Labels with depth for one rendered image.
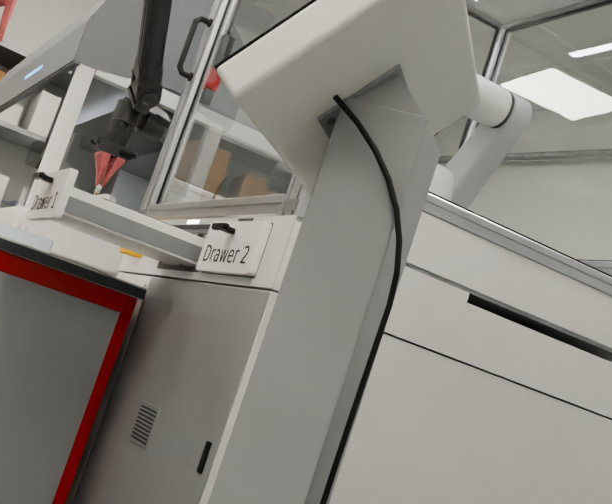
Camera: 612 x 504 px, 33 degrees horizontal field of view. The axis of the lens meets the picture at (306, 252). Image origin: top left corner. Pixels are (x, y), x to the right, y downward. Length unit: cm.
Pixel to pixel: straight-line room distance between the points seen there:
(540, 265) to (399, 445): 49
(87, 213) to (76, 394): 48
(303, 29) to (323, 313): 35
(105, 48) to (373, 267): 204
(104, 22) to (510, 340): 167
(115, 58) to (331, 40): 205
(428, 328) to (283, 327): 79
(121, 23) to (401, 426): 170
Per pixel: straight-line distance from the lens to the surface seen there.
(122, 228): 224
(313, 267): 132
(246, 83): 122
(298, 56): 122
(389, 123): 136
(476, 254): 213
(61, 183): 223
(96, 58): 323
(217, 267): 213
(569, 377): 230
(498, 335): 217
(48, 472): 251
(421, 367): 208
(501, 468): 222
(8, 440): 248
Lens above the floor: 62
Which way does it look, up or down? 8 degrees up
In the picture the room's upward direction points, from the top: 18 degrees clockwise
